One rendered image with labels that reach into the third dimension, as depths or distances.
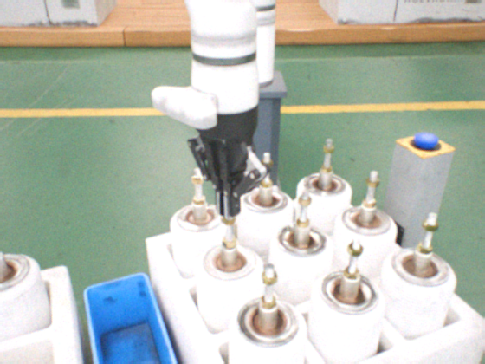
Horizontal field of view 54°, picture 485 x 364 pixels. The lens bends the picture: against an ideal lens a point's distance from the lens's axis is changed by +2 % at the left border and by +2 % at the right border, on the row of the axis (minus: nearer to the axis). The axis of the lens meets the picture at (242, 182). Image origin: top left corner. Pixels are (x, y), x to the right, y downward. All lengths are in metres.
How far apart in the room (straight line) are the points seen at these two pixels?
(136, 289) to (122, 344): 0.10
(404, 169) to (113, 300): 0.56
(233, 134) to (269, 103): 0.62
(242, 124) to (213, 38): 0.10
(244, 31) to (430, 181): 0.51
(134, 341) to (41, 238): 0.41
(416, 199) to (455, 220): 0.40
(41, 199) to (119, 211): 0.22
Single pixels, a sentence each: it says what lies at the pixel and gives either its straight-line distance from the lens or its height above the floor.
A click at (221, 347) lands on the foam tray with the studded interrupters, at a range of 0.68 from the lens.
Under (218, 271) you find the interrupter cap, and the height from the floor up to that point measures 0.25.
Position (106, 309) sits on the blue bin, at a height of 0.06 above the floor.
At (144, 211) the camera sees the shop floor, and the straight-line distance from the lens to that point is 1.24.
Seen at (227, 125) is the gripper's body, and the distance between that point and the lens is 0.52.
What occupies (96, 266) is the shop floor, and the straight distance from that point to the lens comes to 1.10.
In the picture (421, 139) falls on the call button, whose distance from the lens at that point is 0.88.
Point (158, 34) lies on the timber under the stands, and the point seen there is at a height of 0.06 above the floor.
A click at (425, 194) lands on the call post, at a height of 0.23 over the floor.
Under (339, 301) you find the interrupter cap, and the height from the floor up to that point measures 0.25.
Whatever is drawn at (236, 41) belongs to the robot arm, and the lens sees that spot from 0.49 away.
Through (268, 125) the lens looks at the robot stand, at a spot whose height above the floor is 0.21.
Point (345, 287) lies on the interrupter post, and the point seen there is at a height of 0.27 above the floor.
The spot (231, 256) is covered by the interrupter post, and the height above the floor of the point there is 0.27.
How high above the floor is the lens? 0.70
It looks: 32 degrees down
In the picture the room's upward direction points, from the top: straight up
